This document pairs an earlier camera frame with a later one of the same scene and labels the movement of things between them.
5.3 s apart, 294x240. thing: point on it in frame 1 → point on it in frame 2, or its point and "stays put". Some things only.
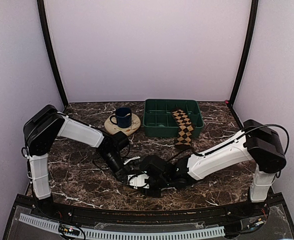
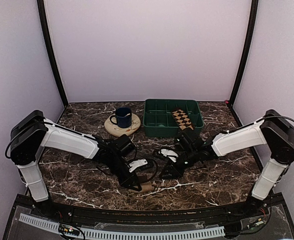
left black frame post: x=42 y=17 stays put
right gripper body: x=162 y=183 → x=190 y=157
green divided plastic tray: x=158 y=121 stays put
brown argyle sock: x=185 y=127 stays put
